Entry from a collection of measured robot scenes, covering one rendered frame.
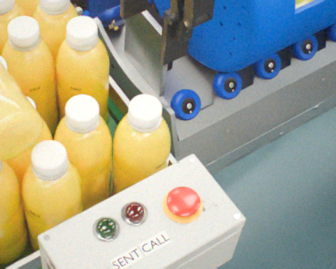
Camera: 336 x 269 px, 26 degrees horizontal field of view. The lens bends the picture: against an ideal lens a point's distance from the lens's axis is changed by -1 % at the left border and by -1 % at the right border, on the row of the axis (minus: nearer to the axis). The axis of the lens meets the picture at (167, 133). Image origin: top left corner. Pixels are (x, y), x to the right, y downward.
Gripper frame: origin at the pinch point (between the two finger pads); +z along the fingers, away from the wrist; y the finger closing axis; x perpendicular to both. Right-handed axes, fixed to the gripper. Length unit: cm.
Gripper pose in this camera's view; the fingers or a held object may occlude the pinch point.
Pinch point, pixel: (155, 14)
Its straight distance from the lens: 71.8
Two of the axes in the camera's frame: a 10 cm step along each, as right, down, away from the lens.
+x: -8.2, 4.3, -3.8
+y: -5.6, -7.0, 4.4
